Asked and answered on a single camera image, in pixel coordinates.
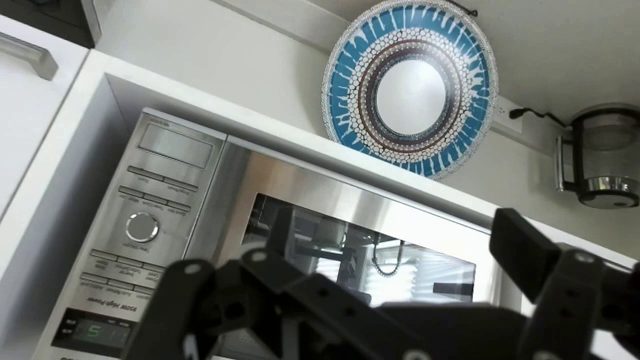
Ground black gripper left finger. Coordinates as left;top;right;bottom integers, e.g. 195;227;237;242
126;202;335;360

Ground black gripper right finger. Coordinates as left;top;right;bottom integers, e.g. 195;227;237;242
488;207;640;360

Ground microwave door with glass window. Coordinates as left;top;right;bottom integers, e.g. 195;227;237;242
191;139;640;360

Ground stainless steel microwave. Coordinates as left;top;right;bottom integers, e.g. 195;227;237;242
32;108;232;360

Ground glass electric kettle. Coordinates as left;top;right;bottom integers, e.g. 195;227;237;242
556;106;640;211

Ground blue patterned decorative plate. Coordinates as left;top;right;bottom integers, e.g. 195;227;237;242
320;0;499;180

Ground white upper cabinet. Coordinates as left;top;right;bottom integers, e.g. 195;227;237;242
0;12;88;222

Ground black power cord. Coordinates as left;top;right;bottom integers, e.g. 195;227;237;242
507;106;568;129

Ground black wire plate stand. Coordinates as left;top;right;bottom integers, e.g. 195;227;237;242
445;0;478;19

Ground steel cabinet handle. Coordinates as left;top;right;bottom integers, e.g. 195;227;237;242
0;28;60;82

